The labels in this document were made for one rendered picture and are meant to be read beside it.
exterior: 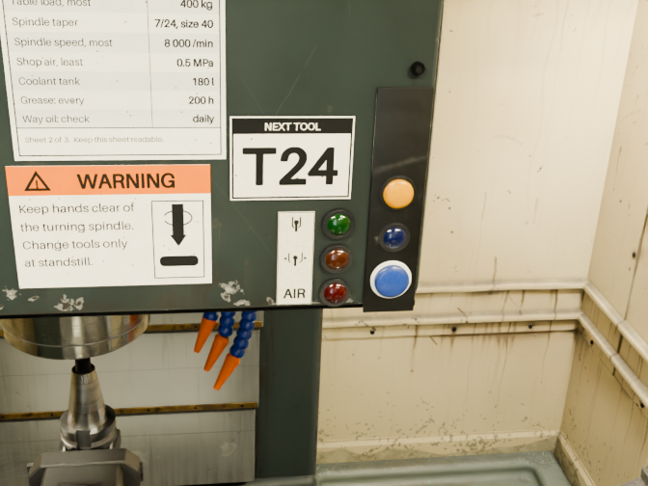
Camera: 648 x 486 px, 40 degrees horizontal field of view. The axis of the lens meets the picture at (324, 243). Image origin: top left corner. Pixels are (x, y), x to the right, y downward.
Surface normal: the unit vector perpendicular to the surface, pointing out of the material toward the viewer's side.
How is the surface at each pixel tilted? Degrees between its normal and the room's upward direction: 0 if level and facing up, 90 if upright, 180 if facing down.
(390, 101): 90
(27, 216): 90
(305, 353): 90
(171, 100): 90
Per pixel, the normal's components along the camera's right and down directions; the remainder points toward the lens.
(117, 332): 0.70, 0.33
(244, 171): 0.14, 0.42
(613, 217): -0.99, 0.02
